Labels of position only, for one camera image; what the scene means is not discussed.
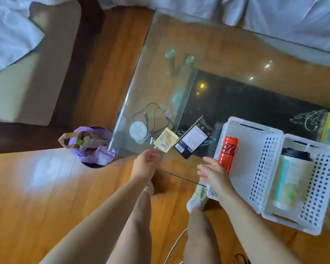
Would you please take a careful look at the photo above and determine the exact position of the person's left forearm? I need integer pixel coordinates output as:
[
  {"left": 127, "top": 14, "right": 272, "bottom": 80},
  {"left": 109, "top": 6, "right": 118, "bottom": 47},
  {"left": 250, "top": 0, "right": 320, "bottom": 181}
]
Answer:
[{"left": 40, "top": 177, "right": 149, "bottom": 264}]

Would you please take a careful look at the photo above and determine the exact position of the bin with purple liner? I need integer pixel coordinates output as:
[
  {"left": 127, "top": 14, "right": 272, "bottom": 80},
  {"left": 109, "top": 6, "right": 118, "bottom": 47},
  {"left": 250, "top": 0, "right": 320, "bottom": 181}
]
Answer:
[{"left": 68, "top": 126, "right": 117, "bottom": 169}]

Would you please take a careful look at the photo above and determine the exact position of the person's left leg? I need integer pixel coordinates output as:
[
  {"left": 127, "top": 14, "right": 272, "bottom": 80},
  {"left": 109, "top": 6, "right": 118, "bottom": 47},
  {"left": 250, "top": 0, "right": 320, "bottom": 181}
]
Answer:
[{"left": 107, "top": 190, "right": 155, "bottom": 264}]

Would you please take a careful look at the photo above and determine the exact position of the person's right leg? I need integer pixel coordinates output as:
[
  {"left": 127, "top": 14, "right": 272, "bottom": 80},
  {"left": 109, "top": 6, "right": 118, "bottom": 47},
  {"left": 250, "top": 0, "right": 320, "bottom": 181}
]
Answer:
[{"left": 183, "top": 207, "right": 222, "bottom": 264}]

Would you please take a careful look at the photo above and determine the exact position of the yellow sachet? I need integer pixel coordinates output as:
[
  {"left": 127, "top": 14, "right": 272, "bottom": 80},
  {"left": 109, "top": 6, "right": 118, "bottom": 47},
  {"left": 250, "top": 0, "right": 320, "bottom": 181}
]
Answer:
[{"left": 153, "top": 127, "right": 180, "bottom": 154}]

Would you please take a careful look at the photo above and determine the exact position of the white cable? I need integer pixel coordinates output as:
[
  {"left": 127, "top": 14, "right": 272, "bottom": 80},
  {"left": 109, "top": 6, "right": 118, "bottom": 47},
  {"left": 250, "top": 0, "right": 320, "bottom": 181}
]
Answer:
[{"left": 163, "top": 228, "right": 188, "bottom": 264}]

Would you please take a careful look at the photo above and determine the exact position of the dark wooden bed frame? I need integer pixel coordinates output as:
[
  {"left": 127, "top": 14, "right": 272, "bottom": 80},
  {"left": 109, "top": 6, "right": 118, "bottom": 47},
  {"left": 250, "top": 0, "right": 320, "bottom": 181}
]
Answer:
[{"left": 0, "top": 0, "right": 105, "bottom": 155}]

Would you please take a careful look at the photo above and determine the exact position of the red drink can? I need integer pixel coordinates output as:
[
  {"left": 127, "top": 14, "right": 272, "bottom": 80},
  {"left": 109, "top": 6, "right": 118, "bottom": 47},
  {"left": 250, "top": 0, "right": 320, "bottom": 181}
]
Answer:
[{"left": 218, "top": 136, "right": 240, "bottom": 175}]

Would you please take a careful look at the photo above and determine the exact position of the white crumpled bed sheet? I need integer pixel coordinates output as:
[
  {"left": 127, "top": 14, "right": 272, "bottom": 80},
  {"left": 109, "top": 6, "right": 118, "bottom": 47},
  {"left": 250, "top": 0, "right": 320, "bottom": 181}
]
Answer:
[{"left": 0, "top": 0, "right": 78, "bottom": 77}]

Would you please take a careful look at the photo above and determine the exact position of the round white disc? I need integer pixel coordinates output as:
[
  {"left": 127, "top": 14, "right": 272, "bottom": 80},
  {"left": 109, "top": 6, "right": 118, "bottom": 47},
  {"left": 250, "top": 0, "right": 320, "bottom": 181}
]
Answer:
[{"left": 129, "top": 121, "right": 150, "bottom": 144}]

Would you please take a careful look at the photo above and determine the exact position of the black cable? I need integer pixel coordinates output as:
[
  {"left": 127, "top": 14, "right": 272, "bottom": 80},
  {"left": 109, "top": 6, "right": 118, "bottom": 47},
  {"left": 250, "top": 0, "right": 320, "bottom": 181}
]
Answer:
[{"left": 132, "top": 102, "right": 174, "bottom": 137}]

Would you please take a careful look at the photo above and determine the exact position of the person's right forearm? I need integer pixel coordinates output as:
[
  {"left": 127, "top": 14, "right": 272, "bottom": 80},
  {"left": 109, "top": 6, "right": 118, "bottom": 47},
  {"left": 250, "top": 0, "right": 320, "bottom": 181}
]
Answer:
[{"left": 219, "top": 185, "right": 303, "bottom": 264}]

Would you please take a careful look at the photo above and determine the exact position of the person's right hand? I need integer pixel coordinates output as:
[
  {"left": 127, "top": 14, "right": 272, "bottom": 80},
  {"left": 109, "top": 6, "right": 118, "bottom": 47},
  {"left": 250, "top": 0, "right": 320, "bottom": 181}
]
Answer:
[{"left": 197, "top": 157, "right": 233, "bottom": 194}]

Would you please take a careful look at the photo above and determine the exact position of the black wire object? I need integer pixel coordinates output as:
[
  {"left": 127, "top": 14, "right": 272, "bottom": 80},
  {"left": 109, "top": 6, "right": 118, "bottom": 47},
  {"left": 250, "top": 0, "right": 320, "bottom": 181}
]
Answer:
[{"left": 233, "top": 253, "right": 251, "bottom": 264}]

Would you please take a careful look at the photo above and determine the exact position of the white perforated plastic basket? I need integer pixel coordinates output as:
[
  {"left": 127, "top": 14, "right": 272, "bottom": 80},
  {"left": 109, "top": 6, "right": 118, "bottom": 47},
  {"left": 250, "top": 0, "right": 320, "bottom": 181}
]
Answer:
[
  {"left": 206, "top": 116, "right": 284, "bottom": 215},
  {"left": 261, "top": 134, "right": 330, "bottom": 236}
]

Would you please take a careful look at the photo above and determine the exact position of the person's leg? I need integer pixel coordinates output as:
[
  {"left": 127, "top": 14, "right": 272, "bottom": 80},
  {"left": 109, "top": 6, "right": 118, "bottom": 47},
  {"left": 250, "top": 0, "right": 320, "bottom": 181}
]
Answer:
[
  {"left": 183, "top": 207, "right": 222, "bottom": 264},
  {"left": 107, "top": 190, "right": 155, "bottom": 264}
]

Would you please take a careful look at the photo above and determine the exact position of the white bottle with black cap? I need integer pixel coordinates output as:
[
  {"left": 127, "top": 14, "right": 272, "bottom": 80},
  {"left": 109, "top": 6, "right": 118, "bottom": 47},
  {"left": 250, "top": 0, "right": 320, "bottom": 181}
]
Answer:
[{"left": 273, "top": 147, "right": 314, "bottom": 212}]

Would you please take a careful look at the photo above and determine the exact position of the brown paper bag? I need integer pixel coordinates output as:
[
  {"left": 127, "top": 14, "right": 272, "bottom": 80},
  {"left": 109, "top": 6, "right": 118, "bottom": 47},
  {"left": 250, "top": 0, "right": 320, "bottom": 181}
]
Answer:
[{"left": 58, "top": 131, "right": 108, "bottom": 149}]

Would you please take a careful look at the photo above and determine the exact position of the black box with white label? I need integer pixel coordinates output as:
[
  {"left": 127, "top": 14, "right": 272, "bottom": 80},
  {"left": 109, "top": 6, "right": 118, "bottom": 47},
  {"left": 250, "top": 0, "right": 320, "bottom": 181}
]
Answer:
[{"left": 174, "top": 115, "right": 214, "bottom": 160}]

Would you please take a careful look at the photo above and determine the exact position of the beige mattress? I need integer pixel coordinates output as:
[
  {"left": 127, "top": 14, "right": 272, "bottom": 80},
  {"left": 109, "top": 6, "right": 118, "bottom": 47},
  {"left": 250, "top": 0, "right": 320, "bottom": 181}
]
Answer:
[{"left": 0, "top": 1, "right": 82, "bottom": 126}]

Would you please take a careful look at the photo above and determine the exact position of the person's left hand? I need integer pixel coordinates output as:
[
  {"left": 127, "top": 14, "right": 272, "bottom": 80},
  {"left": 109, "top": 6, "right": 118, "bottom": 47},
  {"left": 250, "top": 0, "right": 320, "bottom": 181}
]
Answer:
[{"left": 130, "top": 148, "right": 163, "bottom": 185}]

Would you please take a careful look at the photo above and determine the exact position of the white duvet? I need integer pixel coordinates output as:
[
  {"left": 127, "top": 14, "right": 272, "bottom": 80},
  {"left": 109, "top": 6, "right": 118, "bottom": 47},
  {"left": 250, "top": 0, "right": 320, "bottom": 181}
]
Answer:
[{"left": 97, "top": 0, "right": 330, "bottom": 56}]

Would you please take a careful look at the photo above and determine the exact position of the person's right white sock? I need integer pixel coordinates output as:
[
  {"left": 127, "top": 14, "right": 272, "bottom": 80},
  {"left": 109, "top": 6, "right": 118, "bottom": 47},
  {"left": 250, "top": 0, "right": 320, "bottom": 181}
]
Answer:
[{"left": 186, "top": 185, "right": 209, "bottom": 214}]

